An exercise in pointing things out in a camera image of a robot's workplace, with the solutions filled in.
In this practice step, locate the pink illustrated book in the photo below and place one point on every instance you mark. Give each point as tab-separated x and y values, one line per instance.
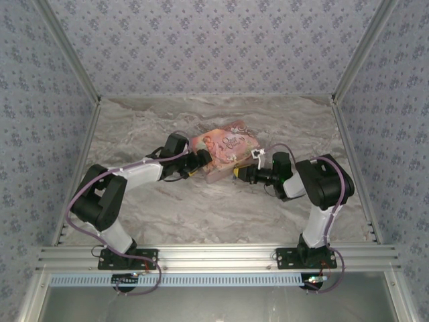
224	147

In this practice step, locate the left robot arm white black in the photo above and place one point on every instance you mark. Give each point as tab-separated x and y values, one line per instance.
97	201

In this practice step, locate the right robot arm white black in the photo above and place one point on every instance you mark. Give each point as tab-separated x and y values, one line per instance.
325	188

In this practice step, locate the small electronics board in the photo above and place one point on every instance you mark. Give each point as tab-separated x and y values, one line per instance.
313	281

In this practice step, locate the aluminium front rail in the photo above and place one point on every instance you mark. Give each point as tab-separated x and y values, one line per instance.
218	256

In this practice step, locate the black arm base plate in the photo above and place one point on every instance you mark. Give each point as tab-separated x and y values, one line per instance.
285	260
148	257

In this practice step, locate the aluminium side rail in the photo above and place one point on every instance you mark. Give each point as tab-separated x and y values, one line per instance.
80	167

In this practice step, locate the aluminium corner post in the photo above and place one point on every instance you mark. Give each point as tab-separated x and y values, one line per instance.
70	57
363	53

